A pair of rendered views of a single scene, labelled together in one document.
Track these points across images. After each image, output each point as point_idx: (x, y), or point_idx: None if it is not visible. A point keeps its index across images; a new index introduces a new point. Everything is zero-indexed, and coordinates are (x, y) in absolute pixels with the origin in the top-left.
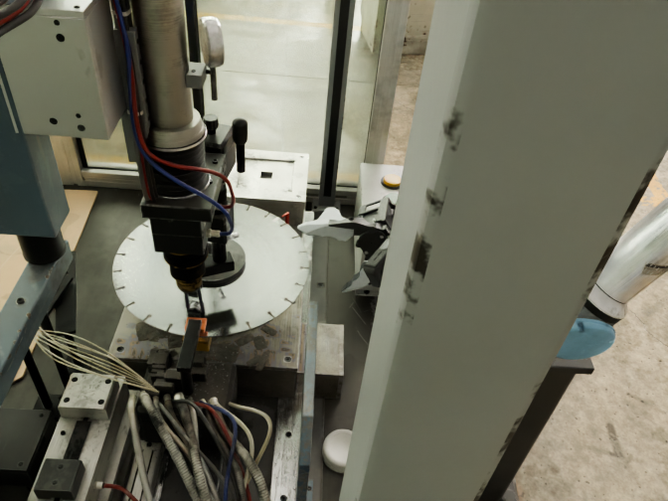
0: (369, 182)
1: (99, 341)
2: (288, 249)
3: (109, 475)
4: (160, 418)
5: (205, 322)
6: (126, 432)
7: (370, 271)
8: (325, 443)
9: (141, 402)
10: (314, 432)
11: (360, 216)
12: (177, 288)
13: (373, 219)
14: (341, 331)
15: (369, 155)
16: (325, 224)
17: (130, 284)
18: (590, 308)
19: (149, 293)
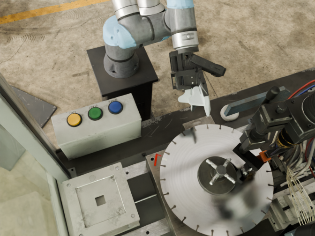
0: (80, 133)
1: None
2: (185, 141)
3: (304, 184)
4: (301, 153)
5: (262, 151)
6: (286, 189)
7: (225, 71)
8: (233, 118)
9: (298, 167)
10: (228, 126)
11: (186, 87)
12: (245, 182)
13: (191, 77)
14: (187, 123)
15: (47, 142)
16: (208, 97)
17: (258, 208)
18: (164, 11)
19: (257, 194)
